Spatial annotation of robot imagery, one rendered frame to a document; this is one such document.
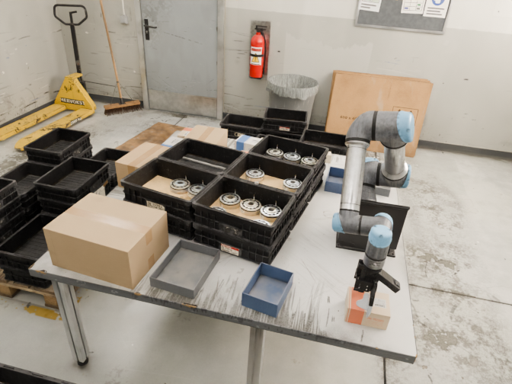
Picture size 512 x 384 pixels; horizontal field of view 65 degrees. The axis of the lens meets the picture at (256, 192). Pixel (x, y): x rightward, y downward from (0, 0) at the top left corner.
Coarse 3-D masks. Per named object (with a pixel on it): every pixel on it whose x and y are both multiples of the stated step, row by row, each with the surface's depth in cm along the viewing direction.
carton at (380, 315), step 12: (348, 288) 162; (348, 300) 157; (384, 300) 158; (348, 312) 154; (360, 312) 153; (372, 312) 152; (384, 312) 152; (360, 324) 156; (372, 324) 155; (384, 324) 153
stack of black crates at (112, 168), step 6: (102, 150) 318; (108, 150) 322; (114, 150) 321; (120, 150) 319; (96, 156) 311; (102, 156) 319; (108, 156) 325; (114, 156) 324; (120, 156) 322; (114, 162) 324; (108, 168) 315; (114, 168) 315; (114, 174) 287; (114, 180) 291; (114, 186) 292
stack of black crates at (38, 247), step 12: (36, 216) 257; (48, 216) 260; (24, 228) 248; (36, 228) 258; (12, 240) 240; (24, 240) 250; (36, 240) 254; (0, 252) 227; (12, 252) 242; (24, 252) 244; (36, 252) 244; (0, 264) 234; (12, 264) 232; (24, 264) 228; (12, 276) 237; (24, 276) 235
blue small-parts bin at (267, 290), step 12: (264, 264) 173; (252, 276) 166; (264, 276) 176; (276, 276) 174; (288, 276) 171; (252, 288) 169; (264, 288) 170; (276, 288) 170; (288, 288) 166; (252, 300) 157; (264, 300) 155; (276, 300) 164; (264, 312) 158; (276, 312) 155
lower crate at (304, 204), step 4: (308, 192) 216; (308, 196) 220; (304, 200) 211; (300, 204) 205; (304, 204) 216; (308, 204) 225; (300, 208) 213; (304, 208) 221; (296, 212) 202; (300, 212) 215; (296, 216) 206; (300, 216) 214; (292, 220) 202; (296, 220) 210; (292, 224) 204; (292, 228) 205
